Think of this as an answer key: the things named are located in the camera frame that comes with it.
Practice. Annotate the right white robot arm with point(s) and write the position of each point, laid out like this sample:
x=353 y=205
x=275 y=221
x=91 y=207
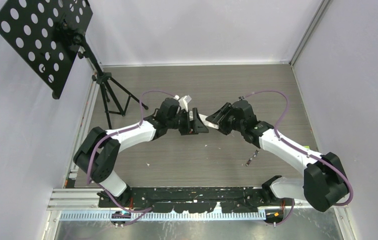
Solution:
x=324 y=183

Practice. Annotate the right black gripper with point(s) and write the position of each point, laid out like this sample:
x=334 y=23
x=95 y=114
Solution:
x=220 y=117

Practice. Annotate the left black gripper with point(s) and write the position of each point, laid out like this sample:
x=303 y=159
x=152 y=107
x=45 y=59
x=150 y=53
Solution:
x=193 y=127

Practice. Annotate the long white remote control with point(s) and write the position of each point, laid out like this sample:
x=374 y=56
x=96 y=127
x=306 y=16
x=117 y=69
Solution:
x=201 y=120

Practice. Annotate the black perforated music stand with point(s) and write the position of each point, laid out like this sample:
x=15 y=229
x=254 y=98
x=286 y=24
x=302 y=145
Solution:
x=49 y=36

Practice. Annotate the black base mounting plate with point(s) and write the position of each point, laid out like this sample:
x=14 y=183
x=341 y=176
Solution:
x=195 y=200

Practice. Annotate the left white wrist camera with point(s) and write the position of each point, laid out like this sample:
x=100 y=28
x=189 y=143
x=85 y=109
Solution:
x=183 y=101

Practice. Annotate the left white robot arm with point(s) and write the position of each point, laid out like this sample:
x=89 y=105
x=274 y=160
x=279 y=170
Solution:
x=98 y=153

